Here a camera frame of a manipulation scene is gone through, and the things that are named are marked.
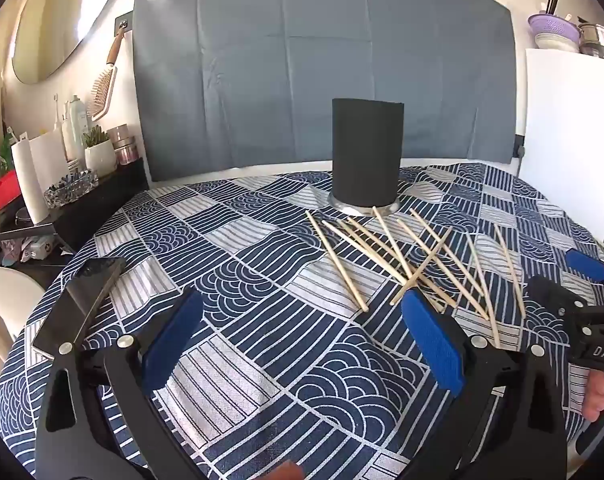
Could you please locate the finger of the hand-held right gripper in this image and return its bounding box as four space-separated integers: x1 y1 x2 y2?
526 275 592 321
564 247 604 306

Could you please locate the white cabinet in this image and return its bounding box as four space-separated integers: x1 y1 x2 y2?
514 47 604 261

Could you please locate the white chair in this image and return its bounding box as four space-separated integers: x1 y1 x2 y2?
0 266 47 376

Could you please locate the white bowl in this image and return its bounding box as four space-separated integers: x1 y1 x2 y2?
534 32 580 54

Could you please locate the grey-blue backdrop cloth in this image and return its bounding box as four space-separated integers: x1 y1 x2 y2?
132 0 518 183

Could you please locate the black smartphone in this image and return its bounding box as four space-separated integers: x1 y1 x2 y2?
32 257 127 356

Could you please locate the clear glass dish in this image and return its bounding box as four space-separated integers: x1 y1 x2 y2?
44 170 100 208

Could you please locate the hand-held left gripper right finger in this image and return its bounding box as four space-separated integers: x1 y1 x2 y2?
401 289 568 480

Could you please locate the pile of wooden chopsticks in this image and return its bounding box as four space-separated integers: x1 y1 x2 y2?
304 205 525 348

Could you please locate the person's right hand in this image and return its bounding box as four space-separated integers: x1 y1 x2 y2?
581 369 604 426

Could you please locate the wooden hairbrush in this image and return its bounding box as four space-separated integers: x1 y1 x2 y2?
89 20 130 121

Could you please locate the small plant in white pot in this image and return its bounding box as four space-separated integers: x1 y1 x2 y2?
82 125 117 178

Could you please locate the metal pot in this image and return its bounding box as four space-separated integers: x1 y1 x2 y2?
577 17 604 62

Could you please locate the white paper towel roll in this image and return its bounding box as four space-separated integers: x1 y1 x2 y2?
10 132 67 223

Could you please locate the white pump bottle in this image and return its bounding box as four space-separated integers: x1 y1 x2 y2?
62 95 90 163

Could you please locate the purple colander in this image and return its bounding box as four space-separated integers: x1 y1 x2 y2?
528 12 581 46

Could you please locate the black cylindrical utensil holder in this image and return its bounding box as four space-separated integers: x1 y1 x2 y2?
327 98 405 217

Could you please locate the black side table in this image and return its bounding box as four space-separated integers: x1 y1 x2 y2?
0 157 150 261

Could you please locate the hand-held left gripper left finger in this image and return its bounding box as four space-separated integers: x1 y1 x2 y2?
34 287 205 480

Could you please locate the round wall mirror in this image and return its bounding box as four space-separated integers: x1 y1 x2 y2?
12 0 127 83

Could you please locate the blue patterned tablecloth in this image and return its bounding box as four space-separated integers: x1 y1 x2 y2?
0 162 604 480

